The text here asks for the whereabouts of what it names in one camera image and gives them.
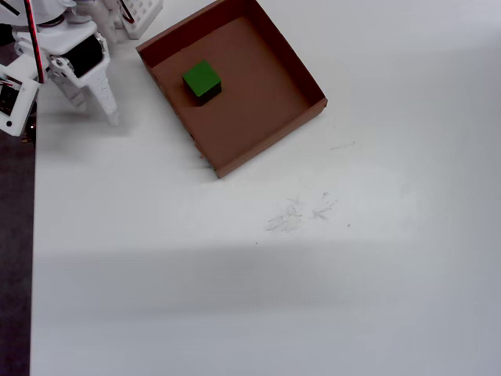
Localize red black base wires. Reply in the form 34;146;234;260
118;0;135;23

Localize red black white servo cable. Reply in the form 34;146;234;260
22;0;50;84

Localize brown cardboard box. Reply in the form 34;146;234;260
135;0;329;180

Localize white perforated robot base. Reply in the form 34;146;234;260
115;0;164;40

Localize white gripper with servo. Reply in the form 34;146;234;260
14;20;120;127

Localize green cube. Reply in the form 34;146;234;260
181;60;223;107

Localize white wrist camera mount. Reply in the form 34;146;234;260
0;63;41;138

